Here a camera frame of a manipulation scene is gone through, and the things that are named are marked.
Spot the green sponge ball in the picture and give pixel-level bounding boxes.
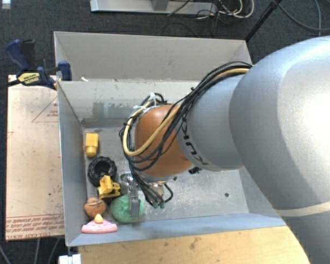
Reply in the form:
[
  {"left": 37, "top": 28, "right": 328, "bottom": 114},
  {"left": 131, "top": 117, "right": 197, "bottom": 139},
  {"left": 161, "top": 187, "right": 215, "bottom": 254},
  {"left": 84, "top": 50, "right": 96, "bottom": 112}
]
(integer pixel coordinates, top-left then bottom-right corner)
[{"left": 109, "top": 194, "right": 145, "bottom": 224}]

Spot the yellow toy vehicle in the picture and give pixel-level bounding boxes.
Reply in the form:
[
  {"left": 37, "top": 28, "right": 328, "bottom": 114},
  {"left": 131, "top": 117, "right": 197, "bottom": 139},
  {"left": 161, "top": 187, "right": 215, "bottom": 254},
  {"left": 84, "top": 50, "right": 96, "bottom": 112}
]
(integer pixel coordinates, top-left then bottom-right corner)
[{"left": 97, "top": 174, "right": 122, "bottom": 200}]

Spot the brown toy doughnut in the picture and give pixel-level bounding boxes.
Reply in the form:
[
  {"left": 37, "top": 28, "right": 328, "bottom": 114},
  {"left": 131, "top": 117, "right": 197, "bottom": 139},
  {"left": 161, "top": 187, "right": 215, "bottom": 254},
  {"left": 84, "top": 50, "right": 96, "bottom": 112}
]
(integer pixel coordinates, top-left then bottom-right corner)
[{"left": 84, "top": 197, "right": 108, "bottom": 219}]

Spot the pink toy cake slice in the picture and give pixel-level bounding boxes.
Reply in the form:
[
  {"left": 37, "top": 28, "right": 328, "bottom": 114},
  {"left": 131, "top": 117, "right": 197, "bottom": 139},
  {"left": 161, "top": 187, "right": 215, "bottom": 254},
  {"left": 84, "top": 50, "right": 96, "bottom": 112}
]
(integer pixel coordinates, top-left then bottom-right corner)
[{"left": 80, "top": 213, "right": 119, "bottom": 235}]

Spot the grey metal bin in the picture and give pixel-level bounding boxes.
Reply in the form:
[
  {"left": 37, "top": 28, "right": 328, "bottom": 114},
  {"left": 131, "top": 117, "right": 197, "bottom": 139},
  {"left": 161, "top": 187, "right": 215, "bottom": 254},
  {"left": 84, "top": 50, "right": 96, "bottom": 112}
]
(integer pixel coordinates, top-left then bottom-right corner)
[{"left": 53, "top": 31, "right": 288, "bottom": 248}]

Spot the yellow plastic block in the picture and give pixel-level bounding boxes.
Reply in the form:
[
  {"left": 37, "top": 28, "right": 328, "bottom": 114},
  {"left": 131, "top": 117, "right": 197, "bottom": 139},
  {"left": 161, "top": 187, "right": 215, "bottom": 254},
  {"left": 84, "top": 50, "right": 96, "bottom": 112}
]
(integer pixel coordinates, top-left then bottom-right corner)
[{"left": 84, "top": 132, "right": 100, "bottom": 158}]

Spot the brown cardboard board, red print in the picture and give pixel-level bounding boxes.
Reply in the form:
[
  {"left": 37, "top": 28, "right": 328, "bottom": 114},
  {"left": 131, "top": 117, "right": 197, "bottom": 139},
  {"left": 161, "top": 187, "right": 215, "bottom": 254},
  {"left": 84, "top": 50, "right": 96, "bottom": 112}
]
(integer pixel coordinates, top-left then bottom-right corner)
[{"left": 5, "top": 74, "right": 65, "bottom": 241}]

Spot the black ribbed ring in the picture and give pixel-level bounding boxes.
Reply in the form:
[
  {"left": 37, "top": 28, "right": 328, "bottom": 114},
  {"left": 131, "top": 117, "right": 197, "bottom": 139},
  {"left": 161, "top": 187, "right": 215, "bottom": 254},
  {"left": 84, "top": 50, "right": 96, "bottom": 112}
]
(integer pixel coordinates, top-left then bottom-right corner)
[{"left": 87, "top": 156, "right": 118, "bottom": 188}]

